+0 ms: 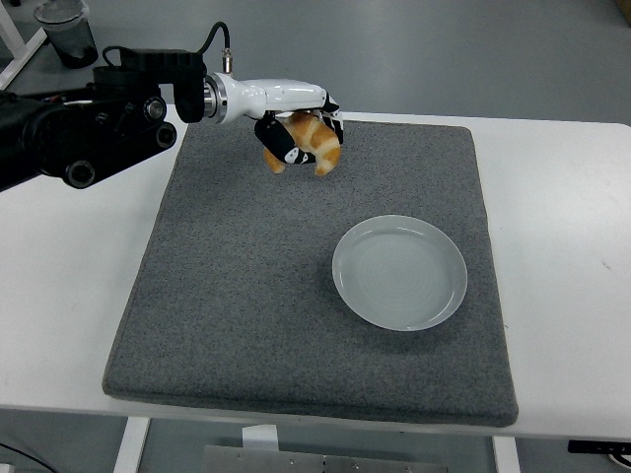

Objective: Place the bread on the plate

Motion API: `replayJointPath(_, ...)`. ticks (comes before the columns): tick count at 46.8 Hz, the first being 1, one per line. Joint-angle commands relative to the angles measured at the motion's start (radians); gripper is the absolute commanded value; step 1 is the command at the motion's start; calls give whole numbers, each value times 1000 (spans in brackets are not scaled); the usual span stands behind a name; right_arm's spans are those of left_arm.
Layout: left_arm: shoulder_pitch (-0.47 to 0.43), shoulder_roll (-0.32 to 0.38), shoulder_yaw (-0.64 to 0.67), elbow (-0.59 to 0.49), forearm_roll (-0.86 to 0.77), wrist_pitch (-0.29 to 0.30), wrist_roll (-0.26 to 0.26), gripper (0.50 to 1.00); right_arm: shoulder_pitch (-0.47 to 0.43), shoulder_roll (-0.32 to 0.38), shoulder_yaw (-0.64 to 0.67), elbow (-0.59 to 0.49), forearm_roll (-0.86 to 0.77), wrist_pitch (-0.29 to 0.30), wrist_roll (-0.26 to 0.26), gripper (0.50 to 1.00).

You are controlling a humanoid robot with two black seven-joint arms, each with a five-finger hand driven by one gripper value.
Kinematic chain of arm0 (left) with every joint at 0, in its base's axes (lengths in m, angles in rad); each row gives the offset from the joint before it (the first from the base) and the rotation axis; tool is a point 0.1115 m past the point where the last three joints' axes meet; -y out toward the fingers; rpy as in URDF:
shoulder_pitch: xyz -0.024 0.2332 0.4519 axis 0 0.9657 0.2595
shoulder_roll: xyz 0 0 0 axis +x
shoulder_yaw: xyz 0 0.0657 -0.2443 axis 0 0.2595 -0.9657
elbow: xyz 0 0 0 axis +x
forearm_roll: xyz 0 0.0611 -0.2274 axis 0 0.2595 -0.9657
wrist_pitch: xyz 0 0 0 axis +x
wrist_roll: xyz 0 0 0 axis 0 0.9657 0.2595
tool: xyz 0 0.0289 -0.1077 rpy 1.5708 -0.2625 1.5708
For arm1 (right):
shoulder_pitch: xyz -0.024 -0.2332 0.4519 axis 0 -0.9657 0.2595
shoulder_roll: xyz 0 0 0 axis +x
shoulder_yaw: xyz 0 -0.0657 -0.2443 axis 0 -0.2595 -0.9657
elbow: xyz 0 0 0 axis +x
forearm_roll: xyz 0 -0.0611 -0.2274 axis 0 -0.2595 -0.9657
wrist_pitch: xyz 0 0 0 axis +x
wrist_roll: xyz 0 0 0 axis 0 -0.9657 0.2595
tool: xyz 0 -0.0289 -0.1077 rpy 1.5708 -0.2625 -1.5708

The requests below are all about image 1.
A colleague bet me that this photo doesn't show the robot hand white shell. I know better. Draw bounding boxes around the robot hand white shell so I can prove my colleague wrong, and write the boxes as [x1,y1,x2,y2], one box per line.
[224,74,346,168]

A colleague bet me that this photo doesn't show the golden croissant bread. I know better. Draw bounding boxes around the golden croissant bread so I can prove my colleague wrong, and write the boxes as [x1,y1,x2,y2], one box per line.
[263,111,342,176]

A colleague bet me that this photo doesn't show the pale grey round plate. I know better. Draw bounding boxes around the pale grey round plate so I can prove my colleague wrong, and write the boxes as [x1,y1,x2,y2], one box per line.
[331,214,469,332]

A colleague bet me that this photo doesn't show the grey metal plate with screws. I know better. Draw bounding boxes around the grey metal plate with screws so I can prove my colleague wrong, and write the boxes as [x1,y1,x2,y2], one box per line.
[200,443,431,473]

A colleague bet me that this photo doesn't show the bin with black bag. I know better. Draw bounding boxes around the bin with black bag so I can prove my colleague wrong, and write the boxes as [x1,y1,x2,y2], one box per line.
[34,0,100,69]

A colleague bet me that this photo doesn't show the grey felt mat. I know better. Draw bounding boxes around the grey felt mat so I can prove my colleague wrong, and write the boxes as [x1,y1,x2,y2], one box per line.
[102,115,520,428]

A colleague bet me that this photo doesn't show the white table leg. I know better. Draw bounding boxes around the white table leg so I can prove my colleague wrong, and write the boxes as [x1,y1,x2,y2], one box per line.
[111,417,152,473]
[491,436,520,473]

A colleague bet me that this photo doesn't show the black table control panel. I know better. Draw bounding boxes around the black table control panel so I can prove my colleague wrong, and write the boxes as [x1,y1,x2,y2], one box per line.
[567,438,631,455]

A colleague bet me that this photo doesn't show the white furniture frame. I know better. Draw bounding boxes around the white furniture frame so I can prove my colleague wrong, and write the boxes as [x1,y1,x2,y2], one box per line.
[0,0,48,91]

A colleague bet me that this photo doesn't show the white bracket under table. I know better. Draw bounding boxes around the white bracket under table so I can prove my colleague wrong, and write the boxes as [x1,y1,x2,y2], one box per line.
[241,424,281,450]

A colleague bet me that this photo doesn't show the thin black floor cable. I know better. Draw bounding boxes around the thin black floor cable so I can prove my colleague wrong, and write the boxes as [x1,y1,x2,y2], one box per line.
[0,440,53,473]

